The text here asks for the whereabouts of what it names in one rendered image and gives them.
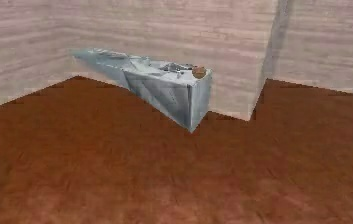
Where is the brown round food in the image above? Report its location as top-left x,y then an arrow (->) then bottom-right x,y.
191,65 -> 207,80

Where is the grey kitchen counter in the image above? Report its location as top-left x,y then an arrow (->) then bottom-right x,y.
69,47 -> 214,134

